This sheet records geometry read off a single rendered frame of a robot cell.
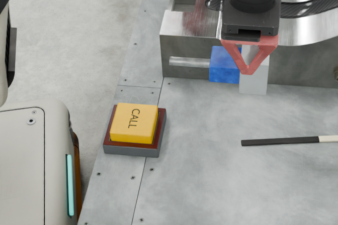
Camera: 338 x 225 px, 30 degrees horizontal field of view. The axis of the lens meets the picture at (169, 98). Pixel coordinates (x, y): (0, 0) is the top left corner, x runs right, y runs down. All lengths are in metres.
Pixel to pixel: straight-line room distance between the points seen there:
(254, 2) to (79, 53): 1.60
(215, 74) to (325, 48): 0.20
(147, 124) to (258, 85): 0.17
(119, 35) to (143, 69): 1.32
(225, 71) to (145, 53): 0.27
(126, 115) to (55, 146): 0.74
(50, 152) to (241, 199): 0.85
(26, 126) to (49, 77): 0.56
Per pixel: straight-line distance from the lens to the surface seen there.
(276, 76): 0.99
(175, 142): 0.92
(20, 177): 1.60
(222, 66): 0.82
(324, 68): 0.98
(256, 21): 0.73
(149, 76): 1.02
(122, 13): 2.44
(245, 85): 0.83
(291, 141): 0.92
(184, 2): 1.05
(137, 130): 0.89
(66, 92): 2.16
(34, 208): 1.53
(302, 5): 1.02
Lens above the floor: 1.51
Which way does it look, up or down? 46 degrees down
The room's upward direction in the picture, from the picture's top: 4 degrees counter-clockwise
